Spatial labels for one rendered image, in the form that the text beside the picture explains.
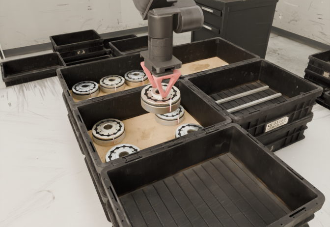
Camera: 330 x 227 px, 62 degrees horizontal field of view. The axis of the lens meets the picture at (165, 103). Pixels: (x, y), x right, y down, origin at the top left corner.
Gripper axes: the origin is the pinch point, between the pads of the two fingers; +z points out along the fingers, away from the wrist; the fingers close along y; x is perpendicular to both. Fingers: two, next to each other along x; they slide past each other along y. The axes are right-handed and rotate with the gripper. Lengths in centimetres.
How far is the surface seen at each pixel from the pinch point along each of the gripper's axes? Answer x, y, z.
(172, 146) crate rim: 0.7, -8.9, 11.8
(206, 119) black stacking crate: -18.4, 3.0, 17.4
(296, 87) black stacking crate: -58, 2, 15
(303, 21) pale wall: -319, 197, 76
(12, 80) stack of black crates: 43, 127, 50
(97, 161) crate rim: 19.4, -5.9, 11.7
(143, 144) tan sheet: 3.0, 5.3, 21.7
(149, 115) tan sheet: -4.7, 18.5, 21.8
